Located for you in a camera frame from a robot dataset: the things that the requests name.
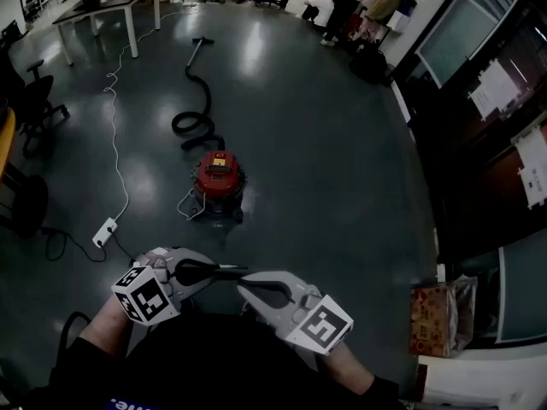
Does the white-framed glass panel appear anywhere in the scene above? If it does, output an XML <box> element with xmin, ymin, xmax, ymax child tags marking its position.
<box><xmin>416</xmin><ymin>0</ymin><xmax>502</xmax><ymax>90</ymax></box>

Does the person's right forearm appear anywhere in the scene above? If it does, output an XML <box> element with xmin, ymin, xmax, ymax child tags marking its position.
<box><xmin>315</xmin><ymin>342</ymin><xmax>378</xmax><ymax>396</ymax></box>

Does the white vacuum power cable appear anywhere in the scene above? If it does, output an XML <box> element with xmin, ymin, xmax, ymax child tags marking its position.
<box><xmin>176</xmin><ymin>187</ymin><xmax>207</xmax><ymax>222</ymax></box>

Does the red vacuum cleaner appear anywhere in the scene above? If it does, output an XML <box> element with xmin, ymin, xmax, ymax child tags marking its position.
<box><xmin>187</xmin><ymin>149</ymin><xmax>250</xmax><ymax>226</ymax></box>

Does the black vacuum hose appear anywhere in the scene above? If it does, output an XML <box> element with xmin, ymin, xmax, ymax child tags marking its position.
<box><xmin>171</xmin><ymin>60</ymin><xmax>226</xmax><ymax>151</ymax></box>

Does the round wooden table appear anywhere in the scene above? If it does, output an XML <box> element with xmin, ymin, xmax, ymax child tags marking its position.
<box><xmin>0</xmin><ymin>107</ymin><xmax>50</xmax><ymax>239</ymax></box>

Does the rack of hanging clothes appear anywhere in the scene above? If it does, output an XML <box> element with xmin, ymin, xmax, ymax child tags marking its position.
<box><xmin>362</xmin><ymin>0</ymin><xmax>418</xmax><ymax>26</ymax></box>

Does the white extension cord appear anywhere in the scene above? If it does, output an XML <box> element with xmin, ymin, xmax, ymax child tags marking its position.
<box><xmin>103</xmin><ymin>4</ymin><xmax>198</xmax><ymax>222</ymax></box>

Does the white power strip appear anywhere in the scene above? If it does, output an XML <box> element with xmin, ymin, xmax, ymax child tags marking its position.
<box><xmin>91</xmin><ymin>216</ymin><xmax>120</xmax><ymax>249</ymax></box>

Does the white paper sheet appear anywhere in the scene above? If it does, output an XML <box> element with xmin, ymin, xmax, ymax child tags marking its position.
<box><xmin>468</xmin><ymin>57</ymin><xmax>525</xmax><ymax>121</ymax></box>
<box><xmin>511</xmin><ymin>124</ymin><xmax>547</xmax><ymax>211</ymax></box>

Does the black backpack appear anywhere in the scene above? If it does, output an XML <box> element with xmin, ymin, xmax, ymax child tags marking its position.
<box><xmin>348</xmin><ymin>43</ymin><xmax>392</xmax><ymax>86</ymax></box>

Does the person's left forearm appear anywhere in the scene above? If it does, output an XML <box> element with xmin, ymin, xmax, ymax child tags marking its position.
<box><xmin>79</xmin><ymin>295</ymin><xmax>138</xmax><ymax>360</ymax></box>

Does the person's black clothing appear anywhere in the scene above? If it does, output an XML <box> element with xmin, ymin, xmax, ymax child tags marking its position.
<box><xmin>25</xmin><ymin>312</ymin><xmax>412</xmax><ymax>410</ymax></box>

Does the black looped strap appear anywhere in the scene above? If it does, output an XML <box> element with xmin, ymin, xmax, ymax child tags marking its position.
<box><xmin>57</xmin><ymin>311</ymin><xmax>93</xmax><ymax>358</ymax></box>

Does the clear plastic bag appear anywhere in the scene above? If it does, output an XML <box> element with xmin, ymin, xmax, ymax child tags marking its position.
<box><xmin>450</xmin><ymin>274</ymin><xmax>479</xmax><ymax>352</ymax></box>

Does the black cable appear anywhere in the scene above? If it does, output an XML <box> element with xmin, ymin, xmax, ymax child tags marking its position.
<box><xmin>40</xmin><ymin>226</ymin><xmax>107</xmax><ymax>263</ymax></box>
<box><xmin>111</xmin><ymin>239</ymin><xmax>138</xmax><ymax>265</ymax></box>

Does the metal vacuum wand with nozzle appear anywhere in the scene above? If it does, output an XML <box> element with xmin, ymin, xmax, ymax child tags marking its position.
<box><xmin>185</xmin><ymin>35</ymin><xmax>215</xmax><ymax>67</ymax></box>

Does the black office chair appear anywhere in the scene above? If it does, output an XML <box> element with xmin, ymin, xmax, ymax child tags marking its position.
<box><xmin>0</xmin><ymin>53</ymin><xmax>70</xmax><ymax>158</ymax></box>

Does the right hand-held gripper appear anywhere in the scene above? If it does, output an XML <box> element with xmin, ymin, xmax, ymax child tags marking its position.
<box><xmin>237</xmin><ymin>270</ymin><xmax>355</xmax><ymax>356</ymax></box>

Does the dark-topped table with white legs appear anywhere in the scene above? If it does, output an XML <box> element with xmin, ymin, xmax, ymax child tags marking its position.
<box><xmin>51</xmin><ymin>0</ymin><xmax>163</xmax><ymax>67</ymax></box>

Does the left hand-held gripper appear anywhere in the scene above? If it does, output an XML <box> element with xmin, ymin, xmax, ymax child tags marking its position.
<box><xmin>110</xmin><ymin>247</ymin><xmax>223</xmax><ymax>327</ymax></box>

